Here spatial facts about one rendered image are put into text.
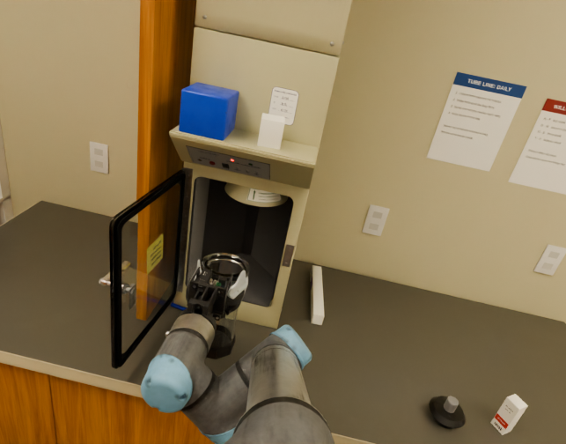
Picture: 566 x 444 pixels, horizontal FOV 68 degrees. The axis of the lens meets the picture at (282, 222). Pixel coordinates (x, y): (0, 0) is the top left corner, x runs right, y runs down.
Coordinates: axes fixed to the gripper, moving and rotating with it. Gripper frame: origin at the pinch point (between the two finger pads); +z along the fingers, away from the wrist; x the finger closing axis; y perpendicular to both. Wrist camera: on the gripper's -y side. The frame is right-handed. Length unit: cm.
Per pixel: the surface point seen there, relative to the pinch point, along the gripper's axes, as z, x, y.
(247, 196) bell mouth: 22.0, 0.7, 10.2
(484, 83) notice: 63, -59, 45
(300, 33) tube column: 20, -5, 51
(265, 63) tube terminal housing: 19.7, 0.9, 43.2
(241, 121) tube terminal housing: 19.8, 4.4, 29.7
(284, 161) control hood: 8.6, -8.1, 26.2
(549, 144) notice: 63, -85, 31
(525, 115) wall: 63, -74, 38
